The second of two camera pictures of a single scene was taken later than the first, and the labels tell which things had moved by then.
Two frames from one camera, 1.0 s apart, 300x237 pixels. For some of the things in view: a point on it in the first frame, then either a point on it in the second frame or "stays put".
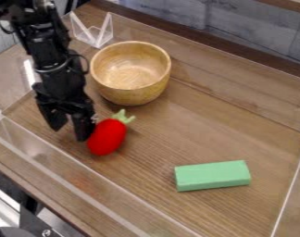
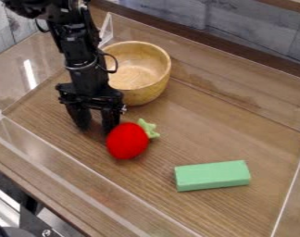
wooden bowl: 131,71 stays put
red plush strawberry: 108,133 → 127,139
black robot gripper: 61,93 → 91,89
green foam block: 212,175 stays put
